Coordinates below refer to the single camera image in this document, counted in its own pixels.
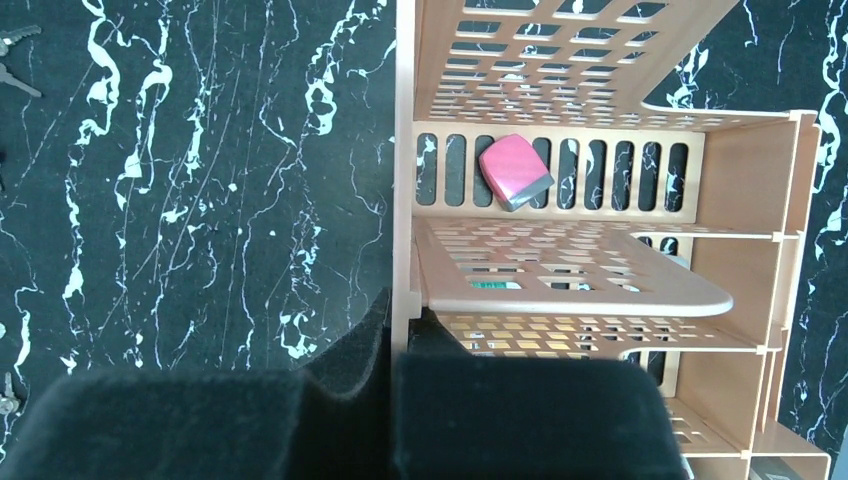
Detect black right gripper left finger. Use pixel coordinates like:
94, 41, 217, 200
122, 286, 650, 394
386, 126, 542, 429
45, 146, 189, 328
1, 291, 390, 479

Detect silver keys of large padlock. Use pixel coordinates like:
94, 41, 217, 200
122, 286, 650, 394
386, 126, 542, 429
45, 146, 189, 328
1, 24, 43, 98

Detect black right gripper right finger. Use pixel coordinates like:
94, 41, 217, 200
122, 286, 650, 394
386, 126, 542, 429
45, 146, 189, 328
391, 312, 686, 479

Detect silver key pair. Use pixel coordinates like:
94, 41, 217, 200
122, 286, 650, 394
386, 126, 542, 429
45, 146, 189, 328
0, 372, 21, 416

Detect pink perforated organizer rack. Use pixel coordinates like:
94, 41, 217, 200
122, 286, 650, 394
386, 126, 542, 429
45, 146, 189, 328
391, 1, 831, 479

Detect pink grey eraser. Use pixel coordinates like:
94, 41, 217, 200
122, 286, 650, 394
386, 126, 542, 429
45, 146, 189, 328
478, 134, 554, 212

